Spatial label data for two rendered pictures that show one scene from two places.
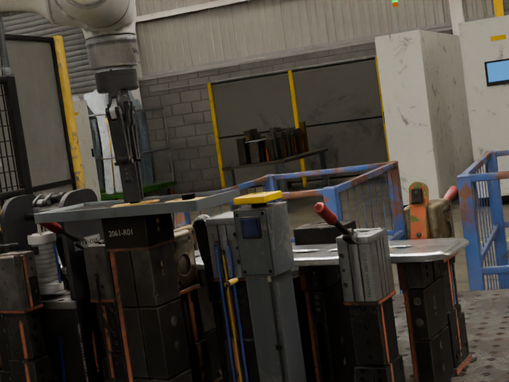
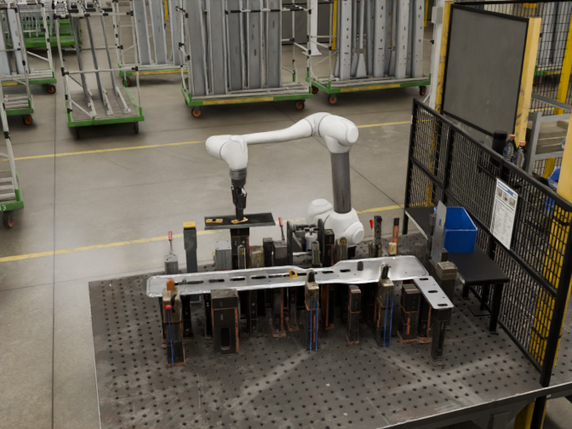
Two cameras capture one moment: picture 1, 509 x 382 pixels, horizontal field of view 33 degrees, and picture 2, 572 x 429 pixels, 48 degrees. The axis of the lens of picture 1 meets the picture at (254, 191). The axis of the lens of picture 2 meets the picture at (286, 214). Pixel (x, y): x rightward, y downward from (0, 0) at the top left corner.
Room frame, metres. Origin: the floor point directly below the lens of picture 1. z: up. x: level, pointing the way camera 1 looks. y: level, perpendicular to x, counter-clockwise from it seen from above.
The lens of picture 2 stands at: (4.06, -1.57, 2.54)
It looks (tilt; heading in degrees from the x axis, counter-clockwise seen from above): 24 degrees down; 140
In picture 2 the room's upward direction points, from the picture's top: straight up
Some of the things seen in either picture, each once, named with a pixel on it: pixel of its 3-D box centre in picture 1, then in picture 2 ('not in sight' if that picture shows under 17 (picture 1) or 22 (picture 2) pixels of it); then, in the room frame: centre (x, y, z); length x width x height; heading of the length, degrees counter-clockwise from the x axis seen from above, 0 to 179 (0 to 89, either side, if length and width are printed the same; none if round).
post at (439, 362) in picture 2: not in sight; (438, 333); (2.61, 0.58, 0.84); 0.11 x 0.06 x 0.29; 149
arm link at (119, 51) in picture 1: (113, 54); (237, 172); (1.57, 0.22, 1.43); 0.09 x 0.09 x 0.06
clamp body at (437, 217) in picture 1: (435, 286); (174, 327); (1.82, -0.36, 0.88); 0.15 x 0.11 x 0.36; 149
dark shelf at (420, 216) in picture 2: not in sight; (450, 241); (2.26, 1.12, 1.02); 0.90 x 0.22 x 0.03; 149
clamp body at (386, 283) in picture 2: not in sight; (383, 311); (2.35, 0.49, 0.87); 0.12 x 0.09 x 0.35; 149
